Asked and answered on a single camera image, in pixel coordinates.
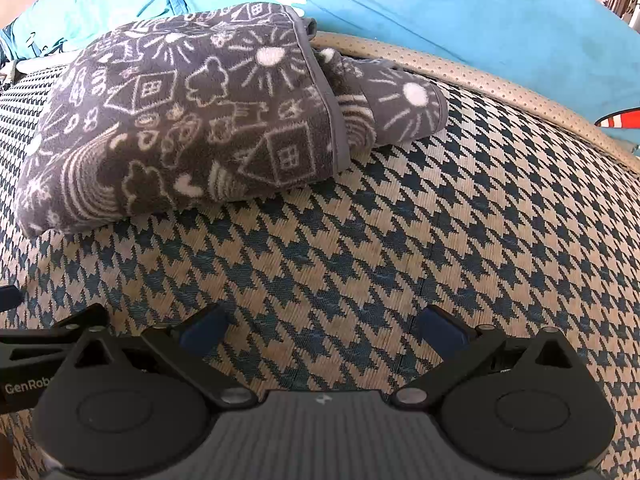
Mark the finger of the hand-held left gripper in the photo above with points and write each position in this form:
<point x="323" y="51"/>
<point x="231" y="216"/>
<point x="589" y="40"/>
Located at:
<point x="9" y="299"/>
<point x="45" y="345"/>

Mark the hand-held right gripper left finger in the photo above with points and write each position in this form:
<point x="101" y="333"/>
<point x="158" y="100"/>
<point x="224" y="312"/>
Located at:
<point x="205" y="330"/>

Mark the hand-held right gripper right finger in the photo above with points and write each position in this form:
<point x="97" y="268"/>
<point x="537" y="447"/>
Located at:
<point x="442" y="332"/>

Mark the houndstooth sofa seat mat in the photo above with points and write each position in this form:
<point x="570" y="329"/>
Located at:
<point x="350" y="260"/>

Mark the blue printed sofa cover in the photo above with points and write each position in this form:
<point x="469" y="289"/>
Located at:
<point x="450" y="35"/>

